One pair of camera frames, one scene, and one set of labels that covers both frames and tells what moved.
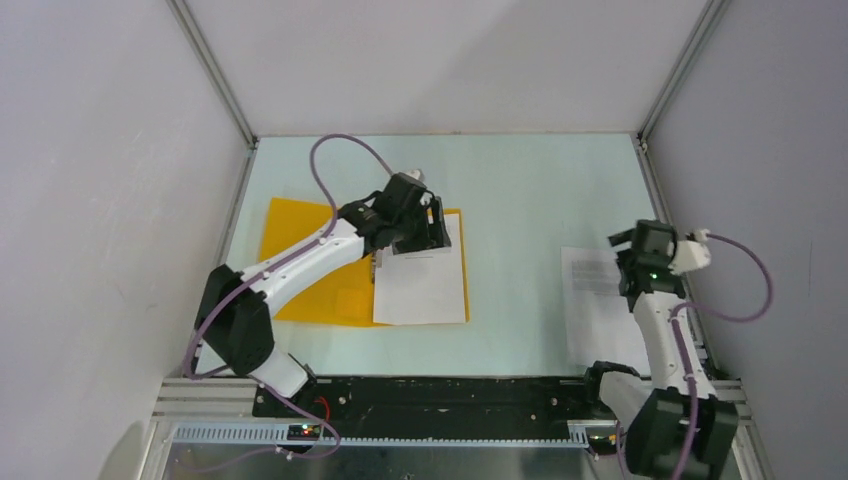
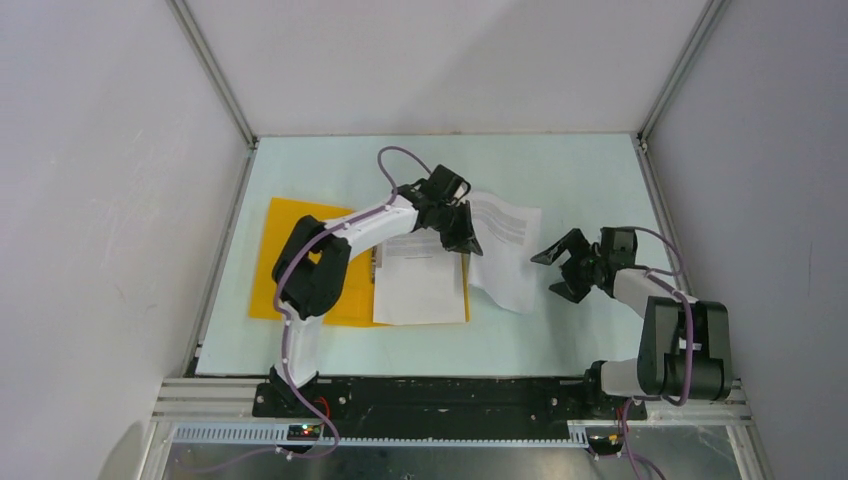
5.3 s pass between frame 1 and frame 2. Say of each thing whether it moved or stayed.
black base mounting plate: stayed
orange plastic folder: stayed
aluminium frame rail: stayed
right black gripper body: moved
